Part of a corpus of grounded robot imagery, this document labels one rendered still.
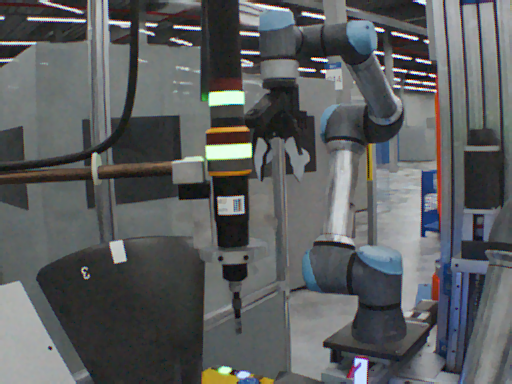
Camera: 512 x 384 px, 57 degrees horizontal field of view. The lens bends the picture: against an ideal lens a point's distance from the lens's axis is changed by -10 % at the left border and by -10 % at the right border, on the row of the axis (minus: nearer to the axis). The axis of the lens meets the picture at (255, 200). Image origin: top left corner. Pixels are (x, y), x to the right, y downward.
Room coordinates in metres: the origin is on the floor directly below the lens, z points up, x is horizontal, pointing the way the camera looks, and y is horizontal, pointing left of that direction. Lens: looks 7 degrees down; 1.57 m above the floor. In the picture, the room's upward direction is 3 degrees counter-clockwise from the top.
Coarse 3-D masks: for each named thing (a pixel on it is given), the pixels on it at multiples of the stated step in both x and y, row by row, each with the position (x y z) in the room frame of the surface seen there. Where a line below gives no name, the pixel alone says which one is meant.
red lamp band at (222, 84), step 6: (240, 78) 0.50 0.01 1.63; (210, 84) 0.50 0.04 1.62; (216, 84) 0.50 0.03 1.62; (222, 84) 0.49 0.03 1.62; (228, 84) 0.49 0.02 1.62; (234, 84) 0.50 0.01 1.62; (240, 84) 0.50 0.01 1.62; (210, 90) 0.50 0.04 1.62; (216, 90) 0.50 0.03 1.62; (222, 90) 0.49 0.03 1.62; (228, 90) 0.49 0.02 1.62; (240, 90) 0.50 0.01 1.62
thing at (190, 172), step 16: (176, 160) 0.51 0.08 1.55; (192, 160) 0.50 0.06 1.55; (176, 176) 0.49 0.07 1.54; (192, 176) 0.50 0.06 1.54; (192, 192) 0.49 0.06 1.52; (208, 192) 0.49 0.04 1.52; (192, 208) 0.50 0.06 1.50; (208, 208) 0.50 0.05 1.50; (208, 224) 0.50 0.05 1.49; (208, 240) 0.50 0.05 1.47; (256, 240) 0.52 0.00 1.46; (208, 256) 0.48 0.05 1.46; (224, 256) 0.48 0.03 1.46; (240, 256) 0.48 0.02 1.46; (256, 256) 0.48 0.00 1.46
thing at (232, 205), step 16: (224, 176) 0.49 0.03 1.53; (240, 176) 0.50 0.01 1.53; (224, 192) 0.49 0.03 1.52; (240, 192) 0.50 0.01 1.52; (224, 208) 0.49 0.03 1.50; (240, 208) 0.50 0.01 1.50; (224, 224) 0.50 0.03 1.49; (240, 224) 0.50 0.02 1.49; (224, 240) 0.50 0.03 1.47; (240, 240) 0.50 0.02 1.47; (224, 272) 0.51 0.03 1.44; (240, 272) 0.50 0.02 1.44
